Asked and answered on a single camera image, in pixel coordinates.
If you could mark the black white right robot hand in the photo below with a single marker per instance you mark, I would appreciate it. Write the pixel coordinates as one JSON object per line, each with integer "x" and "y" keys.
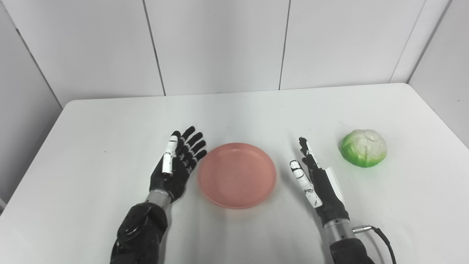
{"x": 328, "y": 194}

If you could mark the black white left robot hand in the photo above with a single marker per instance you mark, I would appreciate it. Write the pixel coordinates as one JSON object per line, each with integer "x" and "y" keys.
{"x": 174, "y": 176}

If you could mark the green white cabbage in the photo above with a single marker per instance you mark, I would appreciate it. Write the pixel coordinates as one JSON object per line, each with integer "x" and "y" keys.
{"x": 362, "y": 148}

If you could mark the pink round plate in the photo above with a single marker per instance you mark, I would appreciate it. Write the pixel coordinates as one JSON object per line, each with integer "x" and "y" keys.
{"x": 236, "y": 176}

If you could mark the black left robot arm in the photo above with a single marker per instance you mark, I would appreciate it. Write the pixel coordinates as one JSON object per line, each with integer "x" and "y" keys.
{"x": 141, "y": 231}

